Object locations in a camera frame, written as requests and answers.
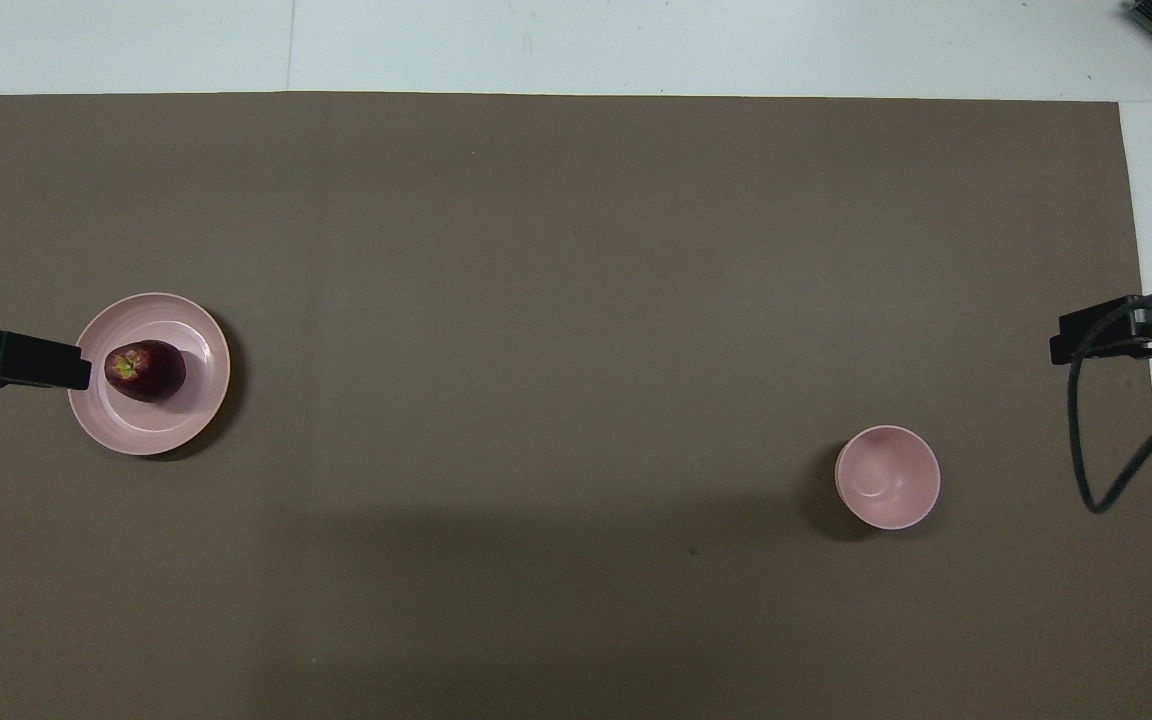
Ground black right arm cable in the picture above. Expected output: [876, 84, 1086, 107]
[1067, 288, 1152, 515]

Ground pink plate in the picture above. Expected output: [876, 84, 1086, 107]
[68, 292, 232, 457]

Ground brown table mat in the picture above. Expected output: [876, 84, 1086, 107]
[0, 92, 1152, 720]

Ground dark red apple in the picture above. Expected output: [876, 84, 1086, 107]
[103, 340, 187, 404]

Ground pink bowl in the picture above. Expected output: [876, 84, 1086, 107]
[834, 425, 941, 531]

